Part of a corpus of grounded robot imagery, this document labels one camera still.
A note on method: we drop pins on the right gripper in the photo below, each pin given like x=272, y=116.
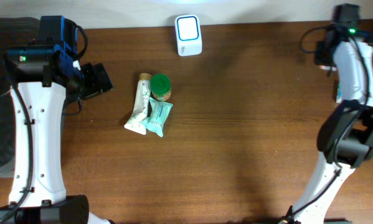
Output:
x=318, y=61

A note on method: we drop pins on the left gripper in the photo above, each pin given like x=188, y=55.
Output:
x=99, y=80

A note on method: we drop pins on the white floral tube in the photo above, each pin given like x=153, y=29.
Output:
x=140, y=108

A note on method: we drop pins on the green lid jar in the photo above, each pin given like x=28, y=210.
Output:
x=161, y=87

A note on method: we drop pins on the teal wet wipes pack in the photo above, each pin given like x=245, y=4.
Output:
x=160, y=111

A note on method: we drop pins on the orange small tissue pack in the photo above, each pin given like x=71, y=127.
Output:
x=326, y=67

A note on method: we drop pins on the small teal gum box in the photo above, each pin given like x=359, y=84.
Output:
x=338, y=98

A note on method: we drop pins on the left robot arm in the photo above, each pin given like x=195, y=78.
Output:
x=44, y=77

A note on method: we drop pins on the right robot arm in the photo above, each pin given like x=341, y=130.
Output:
x=345, y=140

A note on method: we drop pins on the white barcode scanner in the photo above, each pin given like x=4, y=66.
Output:
x=188, y=35

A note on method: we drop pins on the grey plastic mesh basket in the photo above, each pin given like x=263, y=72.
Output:
x=14, y=32

